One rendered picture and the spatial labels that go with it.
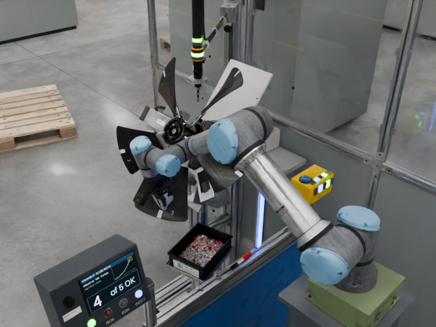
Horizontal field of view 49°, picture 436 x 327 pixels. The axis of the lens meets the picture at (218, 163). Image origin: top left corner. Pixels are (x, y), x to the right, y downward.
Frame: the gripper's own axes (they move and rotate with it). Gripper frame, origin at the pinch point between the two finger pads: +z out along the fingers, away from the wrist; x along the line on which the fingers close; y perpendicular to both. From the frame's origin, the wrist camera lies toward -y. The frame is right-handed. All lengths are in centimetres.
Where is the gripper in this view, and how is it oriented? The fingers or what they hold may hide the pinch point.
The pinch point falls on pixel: (162, 209)
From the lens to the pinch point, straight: 193.3
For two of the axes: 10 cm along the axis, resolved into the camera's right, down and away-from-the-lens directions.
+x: -6.9, -4.0, 6.1
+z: 2.0, 7.0, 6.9
